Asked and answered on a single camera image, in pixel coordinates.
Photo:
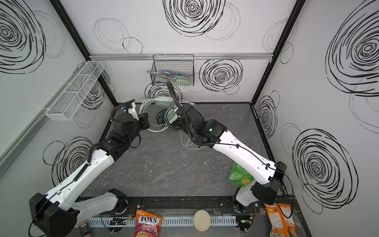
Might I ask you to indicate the white slotted cable duct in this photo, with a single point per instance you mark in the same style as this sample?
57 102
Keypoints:
110 222

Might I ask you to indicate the aluminium wall rail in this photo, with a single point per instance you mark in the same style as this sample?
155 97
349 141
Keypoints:
181 56

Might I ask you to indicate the orange snack bag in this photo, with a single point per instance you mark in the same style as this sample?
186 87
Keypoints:
281 226

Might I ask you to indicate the round beige lid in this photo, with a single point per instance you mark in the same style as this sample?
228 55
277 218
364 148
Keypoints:
202 220

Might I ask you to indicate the black wire basket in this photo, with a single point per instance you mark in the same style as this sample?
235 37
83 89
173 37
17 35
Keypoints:
166 70

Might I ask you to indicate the black blue headphones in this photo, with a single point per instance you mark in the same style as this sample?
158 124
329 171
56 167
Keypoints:
160 118

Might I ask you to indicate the pink Fox's candy bag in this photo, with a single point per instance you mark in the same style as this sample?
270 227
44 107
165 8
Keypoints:
147 224

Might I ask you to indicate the green snack bag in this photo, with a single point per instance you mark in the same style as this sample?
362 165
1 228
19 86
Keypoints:
240 176

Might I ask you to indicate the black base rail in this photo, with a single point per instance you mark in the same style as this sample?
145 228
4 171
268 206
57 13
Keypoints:
223 204

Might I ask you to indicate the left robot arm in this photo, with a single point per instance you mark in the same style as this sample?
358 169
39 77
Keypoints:
58 211

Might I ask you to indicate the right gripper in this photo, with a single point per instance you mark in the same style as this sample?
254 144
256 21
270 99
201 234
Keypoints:
177 114

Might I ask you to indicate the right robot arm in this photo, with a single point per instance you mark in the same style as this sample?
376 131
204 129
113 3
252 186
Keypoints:
268 175

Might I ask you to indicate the green item in basket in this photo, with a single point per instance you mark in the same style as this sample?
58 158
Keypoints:
184 80

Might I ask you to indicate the mint green headphones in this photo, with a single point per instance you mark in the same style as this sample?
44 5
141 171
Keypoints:
155 105

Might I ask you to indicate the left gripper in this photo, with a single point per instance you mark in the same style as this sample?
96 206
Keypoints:
143 121

